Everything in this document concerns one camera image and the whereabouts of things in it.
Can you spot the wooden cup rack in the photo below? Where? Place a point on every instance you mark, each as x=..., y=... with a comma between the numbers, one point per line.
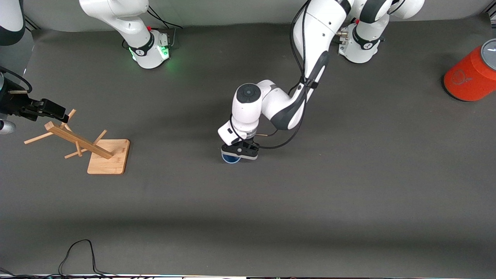
x=108, y=159

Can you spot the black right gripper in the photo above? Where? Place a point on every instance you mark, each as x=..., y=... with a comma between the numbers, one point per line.
x=16, y=104

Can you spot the dark metal frame rail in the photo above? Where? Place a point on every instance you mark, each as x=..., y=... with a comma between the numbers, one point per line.
x=33, y=26
x=493, y=15

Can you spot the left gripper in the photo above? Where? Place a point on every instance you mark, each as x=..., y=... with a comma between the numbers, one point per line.
x=249, y=140

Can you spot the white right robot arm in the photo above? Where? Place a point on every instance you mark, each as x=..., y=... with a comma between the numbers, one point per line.
x=135, y=23

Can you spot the orange cylinder with grey lid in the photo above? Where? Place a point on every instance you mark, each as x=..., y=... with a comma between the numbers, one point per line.
x=469, y=77

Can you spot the light blue plastic cup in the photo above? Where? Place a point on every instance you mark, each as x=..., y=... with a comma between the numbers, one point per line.
x=230, y=159

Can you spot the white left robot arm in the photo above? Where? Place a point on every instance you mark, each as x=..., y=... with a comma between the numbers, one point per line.
x=314, y=31

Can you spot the dark grey table mat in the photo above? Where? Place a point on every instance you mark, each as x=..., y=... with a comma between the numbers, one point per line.
x=248, y=193

